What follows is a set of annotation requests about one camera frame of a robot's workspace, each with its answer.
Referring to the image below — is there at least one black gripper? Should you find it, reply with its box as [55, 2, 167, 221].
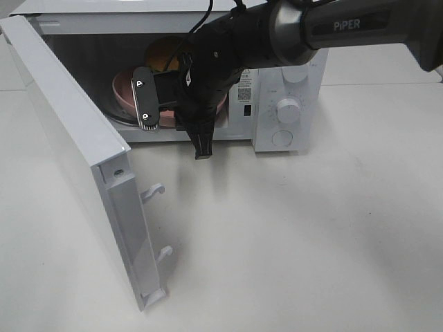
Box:
[177, 19, 248, 160]

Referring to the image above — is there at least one round white door button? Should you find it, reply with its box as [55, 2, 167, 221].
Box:
[272, 130, 293, 148]

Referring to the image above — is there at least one burger with lettuce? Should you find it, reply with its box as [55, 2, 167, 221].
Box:
[144, 36, 192, 72]

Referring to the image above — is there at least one pink round plate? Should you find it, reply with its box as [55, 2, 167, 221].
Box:
[111, 68, 229, 129]

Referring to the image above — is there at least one white microwave door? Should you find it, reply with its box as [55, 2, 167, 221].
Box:
[1, 16, 172, 310]

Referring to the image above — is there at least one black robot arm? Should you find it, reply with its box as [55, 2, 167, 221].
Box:
[176, 0, 442, 159]

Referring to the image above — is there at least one white microwave oven body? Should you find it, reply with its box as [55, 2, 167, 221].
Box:
[15, 1, 328, 152]

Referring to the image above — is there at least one white lower timer knob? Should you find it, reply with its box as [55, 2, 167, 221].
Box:
[276, 98, 301, 124]

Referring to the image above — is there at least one glass microwave turntable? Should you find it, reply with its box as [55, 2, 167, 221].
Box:
[105, 100, 138, 127]

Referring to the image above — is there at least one white upper power knob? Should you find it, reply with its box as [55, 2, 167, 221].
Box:
[281, 64, 308, 84]

